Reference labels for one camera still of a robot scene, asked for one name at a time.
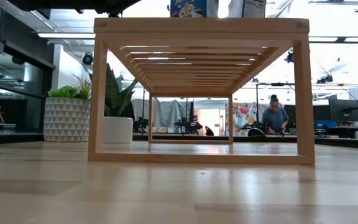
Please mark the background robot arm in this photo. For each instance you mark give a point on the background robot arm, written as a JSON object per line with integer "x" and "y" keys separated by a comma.
{"x": 188, "y": 126}

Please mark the ceiling light panel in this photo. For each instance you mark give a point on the ceiling light panel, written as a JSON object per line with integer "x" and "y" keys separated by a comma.
{"x": 67, "y": 35}

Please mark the succulent in patterned pot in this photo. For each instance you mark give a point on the succulent in patterned pot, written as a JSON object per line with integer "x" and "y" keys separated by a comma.
{"x": 65, "y": 119}

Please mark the slatted wooden shelf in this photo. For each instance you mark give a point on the slatted wooden shelf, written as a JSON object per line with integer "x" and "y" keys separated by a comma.
{"x": 197, "y": 26}

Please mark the black spotlight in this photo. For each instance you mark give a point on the black spotlight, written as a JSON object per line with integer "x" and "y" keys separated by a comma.
{"x": 87, "y": 58}
{"x": 289, "y": 57}

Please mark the blue Frosted Flakes cereal box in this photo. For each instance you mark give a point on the blue Frosted Flakes cereal box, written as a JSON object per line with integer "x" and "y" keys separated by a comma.
{"x": 185, "y": 9}

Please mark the black monitor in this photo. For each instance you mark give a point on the black monitor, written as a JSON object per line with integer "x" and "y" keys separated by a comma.
{"x": 306, "y": 112}
{"x": 343, "y": 110}

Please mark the white and black carton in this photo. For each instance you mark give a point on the white and black carton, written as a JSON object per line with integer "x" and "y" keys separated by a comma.
{"x": 253, "y": 7}

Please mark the floral cloth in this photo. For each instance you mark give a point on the floral cloth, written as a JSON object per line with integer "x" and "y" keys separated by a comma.
{"x": 244, "y": 118}

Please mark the grey hanging cloth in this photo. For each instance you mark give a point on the grey hanging cloth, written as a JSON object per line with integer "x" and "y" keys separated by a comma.
{"x": 166, "y": 112}

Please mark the person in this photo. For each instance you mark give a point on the person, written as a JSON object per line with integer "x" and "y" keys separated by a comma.
{"x": 275, "y": 118}

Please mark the snake plant in white pot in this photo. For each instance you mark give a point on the snake plant in white pot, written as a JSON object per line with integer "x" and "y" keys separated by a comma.
{"x": 118, "y": 130}

